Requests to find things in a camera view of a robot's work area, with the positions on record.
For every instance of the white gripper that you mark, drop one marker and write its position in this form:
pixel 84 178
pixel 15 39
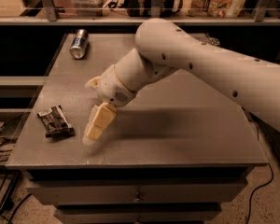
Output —
pixel 112 85

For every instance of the rxbar chocolate bar wrapper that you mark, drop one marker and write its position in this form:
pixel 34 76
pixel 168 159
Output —
pixel 55 122

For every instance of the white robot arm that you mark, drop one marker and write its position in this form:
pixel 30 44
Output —
pixel 161 48

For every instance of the silver blue redbull can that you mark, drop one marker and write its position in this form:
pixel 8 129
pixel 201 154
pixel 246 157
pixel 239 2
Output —
pixel 79 44

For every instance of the grey drawer cabinet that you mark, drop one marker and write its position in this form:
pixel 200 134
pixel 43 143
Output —
pixel 181 145

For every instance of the round drawer knob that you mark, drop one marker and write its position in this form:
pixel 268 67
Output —
pixel 137 199

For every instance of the black backpack on shelf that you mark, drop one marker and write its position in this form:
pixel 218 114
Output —
pixel 143 8

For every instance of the clear plastic water bottle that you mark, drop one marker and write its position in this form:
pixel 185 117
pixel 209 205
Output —
pixel 210 40

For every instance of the printed snack bag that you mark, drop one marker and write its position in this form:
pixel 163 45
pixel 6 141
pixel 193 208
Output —
pixel 215 8

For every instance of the grey metal shelf rail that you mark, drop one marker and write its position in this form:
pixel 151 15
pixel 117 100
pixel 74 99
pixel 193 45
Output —
pixel 63 12

